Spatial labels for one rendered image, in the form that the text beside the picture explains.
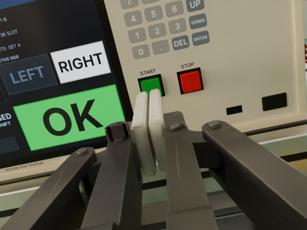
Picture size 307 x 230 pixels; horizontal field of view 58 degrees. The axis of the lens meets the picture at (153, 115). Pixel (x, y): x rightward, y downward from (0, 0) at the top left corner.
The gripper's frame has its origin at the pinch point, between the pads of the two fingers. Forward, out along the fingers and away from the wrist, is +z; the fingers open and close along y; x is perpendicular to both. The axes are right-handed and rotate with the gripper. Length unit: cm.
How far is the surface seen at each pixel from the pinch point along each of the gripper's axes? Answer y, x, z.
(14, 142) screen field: -15.2, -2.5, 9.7
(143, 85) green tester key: -0.7, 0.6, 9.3
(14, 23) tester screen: -10.8, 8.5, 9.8
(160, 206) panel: -3.7, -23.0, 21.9
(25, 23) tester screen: -9.8, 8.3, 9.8
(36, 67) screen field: -10.2, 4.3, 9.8
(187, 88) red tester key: 3.3, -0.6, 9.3
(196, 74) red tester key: 4.3, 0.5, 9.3
